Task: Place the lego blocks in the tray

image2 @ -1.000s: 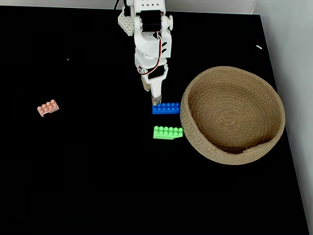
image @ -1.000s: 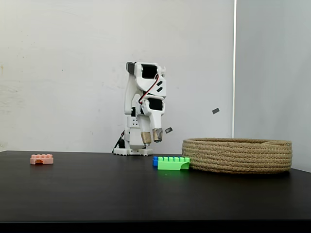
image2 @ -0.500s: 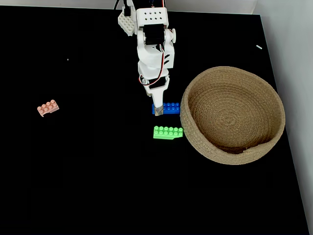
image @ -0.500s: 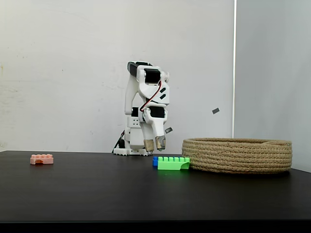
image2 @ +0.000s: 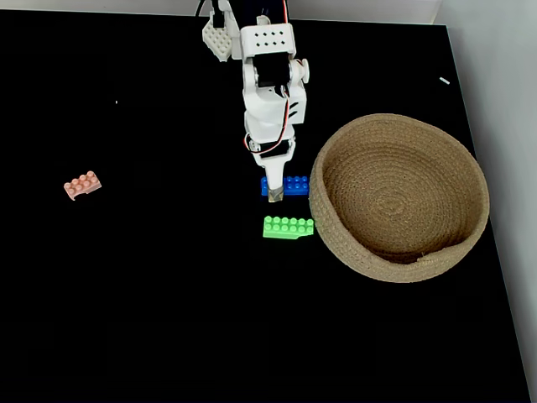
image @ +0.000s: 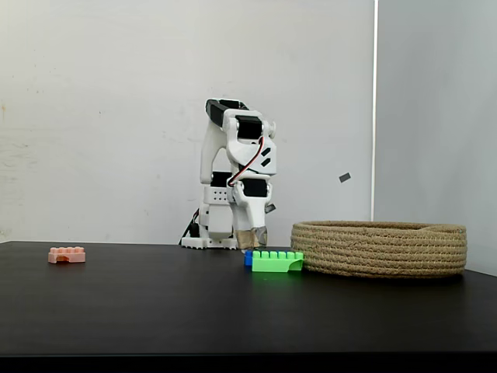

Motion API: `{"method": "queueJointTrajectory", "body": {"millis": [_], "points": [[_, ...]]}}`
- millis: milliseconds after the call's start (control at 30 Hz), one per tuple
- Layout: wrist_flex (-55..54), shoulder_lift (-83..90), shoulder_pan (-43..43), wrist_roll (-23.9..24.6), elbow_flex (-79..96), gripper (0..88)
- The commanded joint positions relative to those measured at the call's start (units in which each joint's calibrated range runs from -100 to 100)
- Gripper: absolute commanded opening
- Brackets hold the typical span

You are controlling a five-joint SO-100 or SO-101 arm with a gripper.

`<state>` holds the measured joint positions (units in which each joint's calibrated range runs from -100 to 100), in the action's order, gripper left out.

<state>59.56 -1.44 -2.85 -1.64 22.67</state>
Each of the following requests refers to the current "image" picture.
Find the blue lego block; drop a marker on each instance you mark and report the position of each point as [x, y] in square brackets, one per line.
[247, 259]

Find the green lego block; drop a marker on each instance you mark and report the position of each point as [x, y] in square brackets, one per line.
[272, 264]

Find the pink lego block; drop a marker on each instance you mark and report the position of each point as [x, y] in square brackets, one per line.
[75, 254]

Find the grey tape piece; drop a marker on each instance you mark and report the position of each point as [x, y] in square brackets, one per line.
[272, 208]
[345, 177]

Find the white vertical corner trim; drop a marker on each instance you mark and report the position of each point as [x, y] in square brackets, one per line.
[375, 116]

